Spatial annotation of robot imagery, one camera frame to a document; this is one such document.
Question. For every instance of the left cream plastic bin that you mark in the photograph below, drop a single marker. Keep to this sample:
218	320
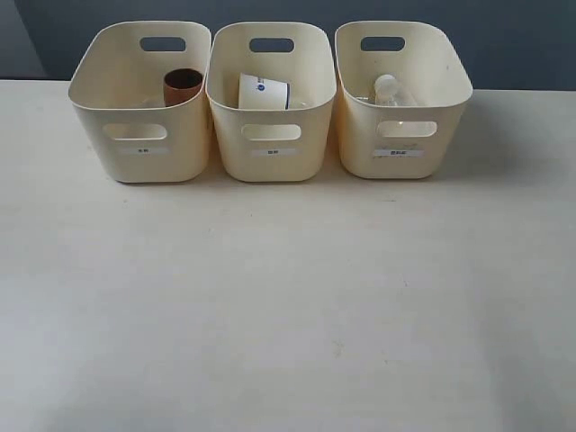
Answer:
117	93

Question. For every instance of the middle cream plastic bin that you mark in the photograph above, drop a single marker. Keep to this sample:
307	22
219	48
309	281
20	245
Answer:
264	145

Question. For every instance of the clear plastic bottle white cap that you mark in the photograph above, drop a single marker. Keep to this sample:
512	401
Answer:
391	92

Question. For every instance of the cream plastic bin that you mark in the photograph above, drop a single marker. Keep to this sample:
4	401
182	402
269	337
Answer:
377	142
117	93
264	145

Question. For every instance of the brown wooden cup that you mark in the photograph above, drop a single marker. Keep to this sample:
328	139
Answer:
181	85

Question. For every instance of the right cream plastic bin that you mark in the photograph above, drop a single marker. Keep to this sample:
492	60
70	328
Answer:
377	142

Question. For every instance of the white paper cup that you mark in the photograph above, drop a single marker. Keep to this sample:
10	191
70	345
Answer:
258	93

